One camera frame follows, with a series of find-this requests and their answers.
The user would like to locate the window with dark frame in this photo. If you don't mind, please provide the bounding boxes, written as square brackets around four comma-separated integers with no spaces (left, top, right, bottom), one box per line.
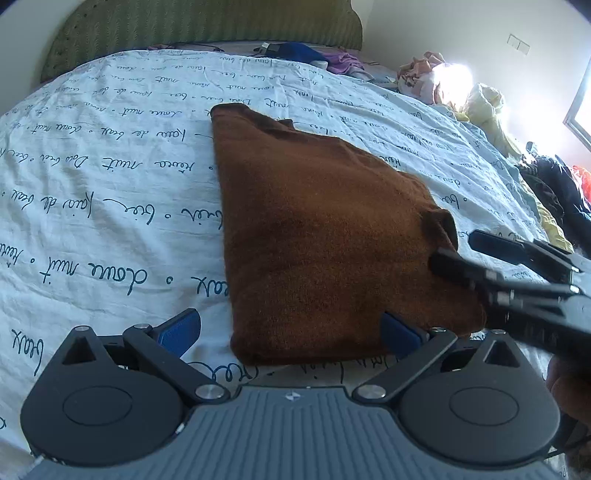
[562,59,591,154]

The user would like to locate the person's right hand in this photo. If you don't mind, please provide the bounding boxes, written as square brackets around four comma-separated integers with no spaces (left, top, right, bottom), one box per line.
[545,354,591,419]

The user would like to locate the brown knit sweater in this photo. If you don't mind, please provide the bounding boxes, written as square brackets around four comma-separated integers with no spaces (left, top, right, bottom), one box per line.
[210,104,488,366]

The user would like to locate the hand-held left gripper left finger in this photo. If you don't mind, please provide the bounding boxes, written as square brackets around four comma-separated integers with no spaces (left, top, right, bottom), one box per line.
[58,308,232,409]

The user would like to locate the white plastic bag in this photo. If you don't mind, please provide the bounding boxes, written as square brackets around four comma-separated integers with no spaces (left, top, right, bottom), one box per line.
[422,62,477,105]

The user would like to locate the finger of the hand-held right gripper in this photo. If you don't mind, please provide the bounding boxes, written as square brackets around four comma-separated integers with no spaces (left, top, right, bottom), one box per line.
[429,247,579,308]
[468,229,591,285]

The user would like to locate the pink clothes pile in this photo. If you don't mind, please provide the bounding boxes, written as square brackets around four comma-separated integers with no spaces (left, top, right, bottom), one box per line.
[398,52,446,95]

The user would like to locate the blue cloth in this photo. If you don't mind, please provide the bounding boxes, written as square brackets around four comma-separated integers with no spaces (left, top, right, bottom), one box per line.
[276,41,327,65]

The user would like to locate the black cable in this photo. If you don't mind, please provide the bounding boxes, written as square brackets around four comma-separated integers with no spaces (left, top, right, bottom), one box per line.
[148,42,223,52]

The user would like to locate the green upholstered headboard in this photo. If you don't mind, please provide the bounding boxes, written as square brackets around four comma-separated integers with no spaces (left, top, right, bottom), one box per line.
[41,0,364,84]

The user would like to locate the white script-printed bed sheet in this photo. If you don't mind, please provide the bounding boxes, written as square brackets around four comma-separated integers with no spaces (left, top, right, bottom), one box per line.
[0,46,575,480]

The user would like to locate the yellow blanket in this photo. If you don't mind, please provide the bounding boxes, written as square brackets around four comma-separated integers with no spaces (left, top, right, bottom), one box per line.
[521,179,574,254]

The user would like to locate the purple cloth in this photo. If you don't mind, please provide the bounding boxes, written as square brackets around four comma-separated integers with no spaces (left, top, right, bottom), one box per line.
[323,52,366,76]

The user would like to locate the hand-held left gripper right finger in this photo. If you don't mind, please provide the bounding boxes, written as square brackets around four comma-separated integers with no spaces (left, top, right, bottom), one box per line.
[352,310,527,409]

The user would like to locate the pale yellow cloth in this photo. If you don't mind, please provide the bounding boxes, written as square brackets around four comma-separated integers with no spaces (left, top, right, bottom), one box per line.
[462,83,523,158]

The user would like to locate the dark clothes pile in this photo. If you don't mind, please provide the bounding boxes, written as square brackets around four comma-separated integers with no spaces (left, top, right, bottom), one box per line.
[519,154,591,252]

